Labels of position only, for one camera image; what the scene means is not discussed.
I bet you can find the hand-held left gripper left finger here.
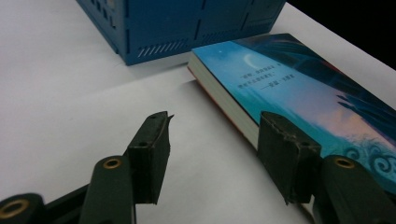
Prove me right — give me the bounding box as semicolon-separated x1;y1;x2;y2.
78;111;174;224

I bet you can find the blue book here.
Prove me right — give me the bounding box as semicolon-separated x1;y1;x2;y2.
187;33;396;195

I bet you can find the blue plastic file rack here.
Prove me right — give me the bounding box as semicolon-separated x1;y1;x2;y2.
76;0;286;66

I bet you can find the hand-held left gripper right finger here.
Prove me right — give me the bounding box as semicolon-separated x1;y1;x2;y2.
256;111;396;224

